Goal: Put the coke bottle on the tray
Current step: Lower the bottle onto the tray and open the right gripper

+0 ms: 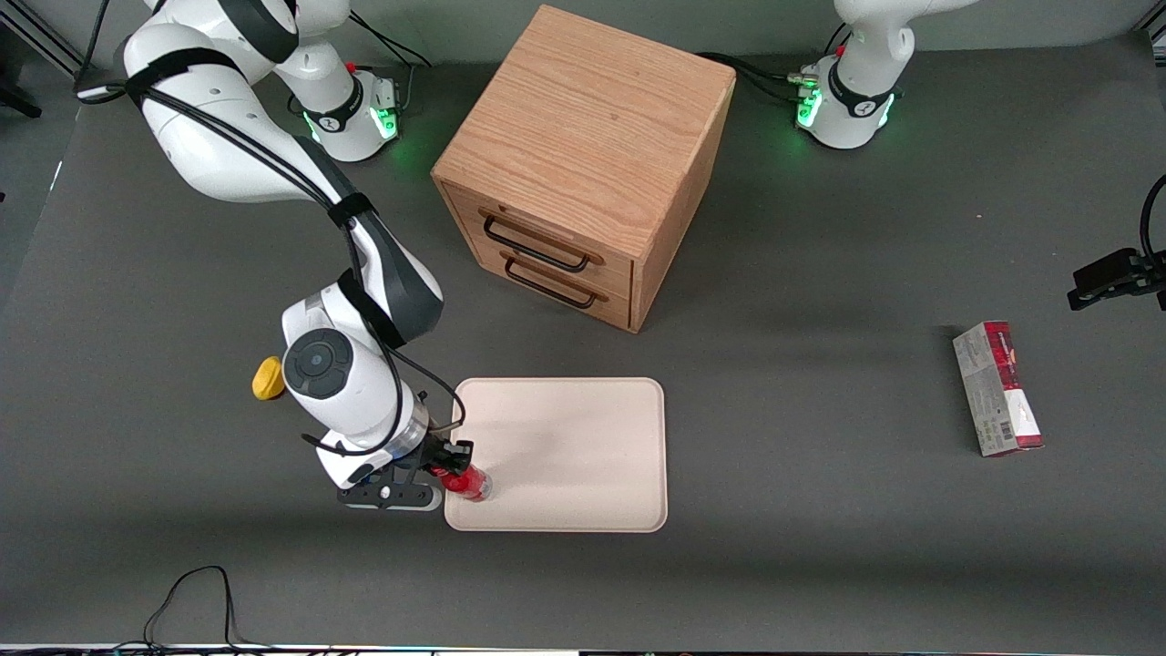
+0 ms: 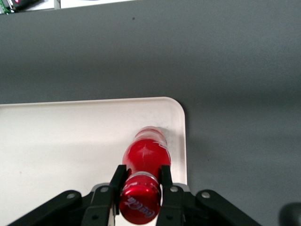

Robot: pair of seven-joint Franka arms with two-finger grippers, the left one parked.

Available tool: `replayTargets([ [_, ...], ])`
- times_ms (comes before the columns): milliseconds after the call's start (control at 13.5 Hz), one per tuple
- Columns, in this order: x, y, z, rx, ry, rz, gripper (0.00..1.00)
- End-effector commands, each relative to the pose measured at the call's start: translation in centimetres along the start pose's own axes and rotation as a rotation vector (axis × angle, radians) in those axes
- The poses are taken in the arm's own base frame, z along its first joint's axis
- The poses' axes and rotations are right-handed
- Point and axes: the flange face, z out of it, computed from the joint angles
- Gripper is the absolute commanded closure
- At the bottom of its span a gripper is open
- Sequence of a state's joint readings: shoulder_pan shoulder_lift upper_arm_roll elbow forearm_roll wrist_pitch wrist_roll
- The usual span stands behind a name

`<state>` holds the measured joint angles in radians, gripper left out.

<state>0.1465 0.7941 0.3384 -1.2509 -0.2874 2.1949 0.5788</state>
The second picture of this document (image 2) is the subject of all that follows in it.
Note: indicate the black device with red light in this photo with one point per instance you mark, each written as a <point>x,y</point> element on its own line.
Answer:
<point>21,4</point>

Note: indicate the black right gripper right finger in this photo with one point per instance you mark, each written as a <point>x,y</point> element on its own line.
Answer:
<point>174,204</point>

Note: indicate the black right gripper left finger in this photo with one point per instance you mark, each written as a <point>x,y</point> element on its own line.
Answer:
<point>101,204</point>

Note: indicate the cream plastic tray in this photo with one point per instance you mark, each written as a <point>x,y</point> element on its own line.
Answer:
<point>70,146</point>

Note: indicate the red coke bottle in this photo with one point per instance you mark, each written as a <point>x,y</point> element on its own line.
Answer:
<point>145,155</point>

